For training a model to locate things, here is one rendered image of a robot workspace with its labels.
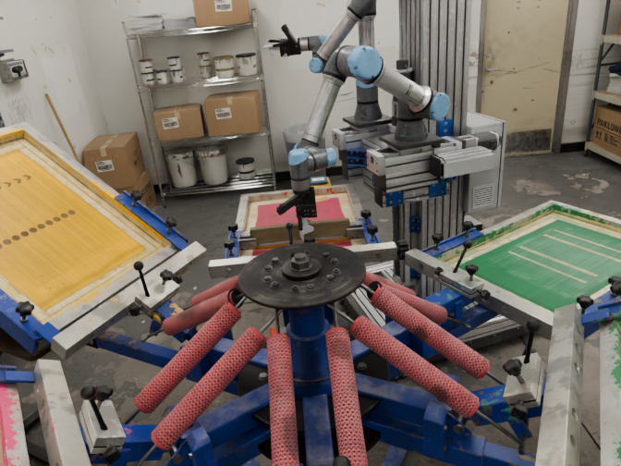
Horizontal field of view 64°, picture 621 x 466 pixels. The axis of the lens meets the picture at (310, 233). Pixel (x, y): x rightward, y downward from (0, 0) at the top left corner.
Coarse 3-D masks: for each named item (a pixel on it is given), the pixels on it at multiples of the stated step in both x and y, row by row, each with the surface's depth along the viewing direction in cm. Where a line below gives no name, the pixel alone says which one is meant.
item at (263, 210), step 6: (264, 204) 254; (270, 204) 254; (276, 204) 253; (258, 210) 248; (264, 210) 248; (270, 210) 247; (288, 210) 245; (294, 210) 244; (258, 216) 241; (264, 216) 240; (258, 222) 235; (264, 222) 234; (252, 252) 206; (258, 252) 206
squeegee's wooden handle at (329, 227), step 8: (296, 224) 203; (312, 224) 202; (320, 224) 202; (328, 224) 203; (336, 224) 203; (344, 224) 203; (256, 232) 202; (264, 232) 203; (272, 232) 203; (280, 232) 203; (296, 232) 203; (312, 232) 204; (320, 232) 204; (328, 232) 204; (336, 232) 204; (344, 232) 205; (256, 240) 204; (264, 240) 204; (272, 240) 204; (280, 240) 205
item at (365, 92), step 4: (356, 80) 267; (356, 84) 268; (360, 84) 264; (364, 84) 263; (372, 84) 263; (360, 88) 265; (364, 88) 264; (368, 88) 264; (372, 88) 264; (376, 88) 266; (360, 92) 266; (364, 92) 265; (368, 92) 265; (372, 92) 265; (376, 92) 267; (360, 96) 267; (364, 96) 266; (368, 96) 265; (372, 96) 266; (376, 96) 268; (360, 100) 268; (364, 100) 267; (368, 100) 266; (372, 100) 267; (376, 100) 268
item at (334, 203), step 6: (330, 198) 255; (336, 198) 254; (318, 204) 248; (324, 204) 247; (330, 204) 247; (336, 204) 246; (336, 210) 240; (336, 216) 233; (342, 216) 232; (348, 240) 209; (342, 246) 205
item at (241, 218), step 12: (264, 192) 260; (276, 192) 259; (288, 192) 258; (324, 192) 259; (336, 192) 260; (348, 192) 250; (240, 204) 248; (360, 204) 234; (240, 216) 234; (360, 216) 221; (240, 228) 221; (240, 252) 206
